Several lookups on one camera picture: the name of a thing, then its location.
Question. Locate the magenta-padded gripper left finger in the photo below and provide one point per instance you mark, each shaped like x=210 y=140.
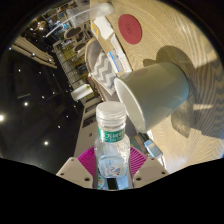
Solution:
x=73 y=173

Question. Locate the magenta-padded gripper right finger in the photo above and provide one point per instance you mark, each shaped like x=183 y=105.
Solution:
x=150 y=171

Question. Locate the clear plastic water bottle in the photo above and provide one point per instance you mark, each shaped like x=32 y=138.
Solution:
x=111 y=146

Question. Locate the small white box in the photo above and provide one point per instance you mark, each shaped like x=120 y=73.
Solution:
x=153 y=149

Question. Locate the pale green mug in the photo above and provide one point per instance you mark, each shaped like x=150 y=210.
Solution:
x=156 y=93

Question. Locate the white round column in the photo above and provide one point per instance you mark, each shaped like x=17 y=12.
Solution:
x=81 y=92

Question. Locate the ceiling spotlights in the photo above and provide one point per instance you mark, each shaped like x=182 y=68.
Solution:
x=26 y=104

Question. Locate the grey chevron pillow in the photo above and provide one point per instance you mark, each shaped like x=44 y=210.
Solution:
x=104 y=71

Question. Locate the group of dining chairs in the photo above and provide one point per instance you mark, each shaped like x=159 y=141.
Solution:
x=73 y=33

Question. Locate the flat round red coaster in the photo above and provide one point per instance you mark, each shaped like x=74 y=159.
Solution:
x=130 y=29

